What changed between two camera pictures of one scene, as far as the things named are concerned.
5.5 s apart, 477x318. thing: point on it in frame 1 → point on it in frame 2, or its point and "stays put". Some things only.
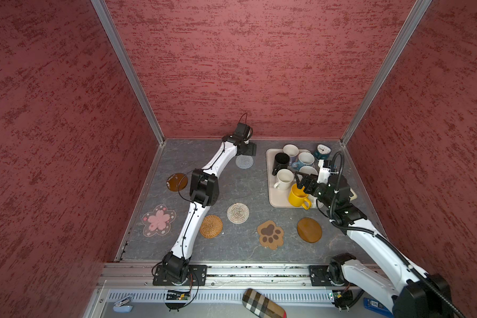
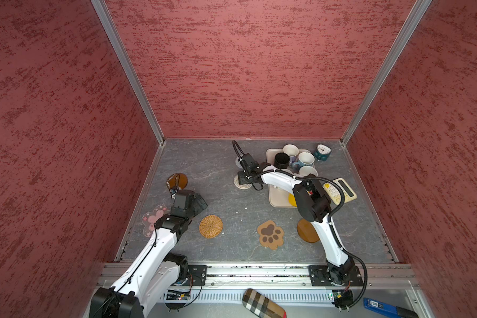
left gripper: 251,150 → 197,207
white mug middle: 308,169 stays put
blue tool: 375,306 stays put
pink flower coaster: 158,221 stays put
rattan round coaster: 211,226 stays put
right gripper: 311,180 → 242,179
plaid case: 261,305 stays put
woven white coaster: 238,213 → 241,187
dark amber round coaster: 177,182 stays put
